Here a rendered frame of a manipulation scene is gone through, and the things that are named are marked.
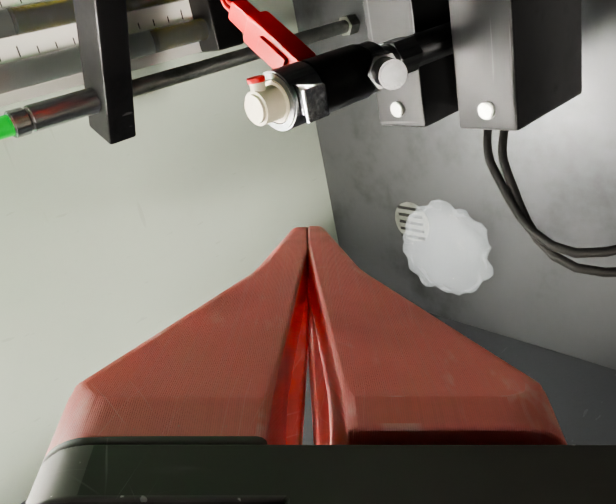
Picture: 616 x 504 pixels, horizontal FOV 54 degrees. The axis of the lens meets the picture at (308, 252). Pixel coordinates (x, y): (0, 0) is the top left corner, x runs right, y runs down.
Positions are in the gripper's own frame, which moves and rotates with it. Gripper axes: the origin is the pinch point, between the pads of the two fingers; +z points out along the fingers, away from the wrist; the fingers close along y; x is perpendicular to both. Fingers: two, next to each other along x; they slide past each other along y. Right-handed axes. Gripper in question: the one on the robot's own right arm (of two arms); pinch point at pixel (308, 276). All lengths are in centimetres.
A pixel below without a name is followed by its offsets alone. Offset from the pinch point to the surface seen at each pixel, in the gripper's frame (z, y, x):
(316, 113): 14.6, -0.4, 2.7
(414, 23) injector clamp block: 26.7, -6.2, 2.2
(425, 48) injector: 23.6, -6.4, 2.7
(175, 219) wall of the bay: 38.8, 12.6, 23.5
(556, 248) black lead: 14.4, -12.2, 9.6
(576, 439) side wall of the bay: 19.7, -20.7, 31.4
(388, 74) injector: 18.0, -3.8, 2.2
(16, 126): 26.0, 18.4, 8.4
